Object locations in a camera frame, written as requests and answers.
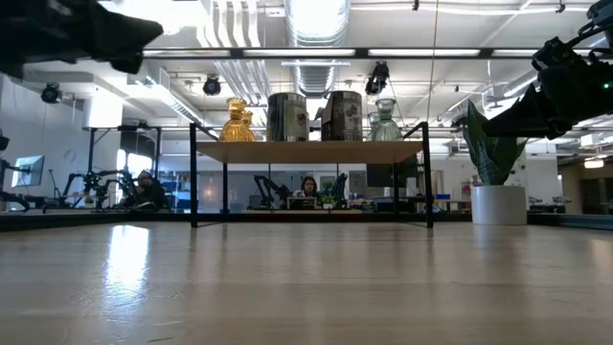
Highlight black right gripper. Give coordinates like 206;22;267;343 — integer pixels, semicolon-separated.
481;53;613;140

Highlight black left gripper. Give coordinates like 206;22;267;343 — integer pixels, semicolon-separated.
0;0;164;81

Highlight candle tin cake label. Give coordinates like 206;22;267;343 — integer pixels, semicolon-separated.
266;92;309;143

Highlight candle tin nut label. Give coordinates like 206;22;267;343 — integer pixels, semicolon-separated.
321;89;364;143

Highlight black ceiling spotlight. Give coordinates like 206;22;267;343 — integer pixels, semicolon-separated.
40;81;63;104
202;75;222;97

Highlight green plant in white pot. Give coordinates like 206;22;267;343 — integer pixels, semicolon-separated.
462;99;529;226

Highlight black background rack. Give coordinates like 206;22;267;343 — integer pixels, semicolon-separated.
80;124;164;215

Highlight person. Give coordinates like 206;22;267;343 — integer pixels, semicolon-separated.
292;175;321;210
128;170;170;212

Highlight computer monitor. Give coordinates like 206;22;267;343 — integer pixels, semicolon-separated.
10;153;47;189

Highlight wooden shelf riser black legs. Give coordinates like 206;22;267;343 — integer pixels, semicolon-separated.
189;121;436;230

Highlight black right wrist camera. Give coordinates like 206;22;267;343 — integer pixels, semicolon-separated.
531;35;593;73

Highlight thin hanging cord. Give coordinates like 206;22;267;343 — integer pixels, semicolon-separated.
425;0;441;125

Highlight black overhead camera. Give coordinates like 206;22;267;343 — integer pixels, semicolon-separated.
364;60;392;96

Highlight silver ventilation duct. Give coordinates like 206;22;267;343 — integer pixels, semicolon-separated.
284;0;351;95

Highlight black metal table frame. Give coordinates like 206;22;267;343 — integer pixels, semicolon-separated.
0;212;613;230

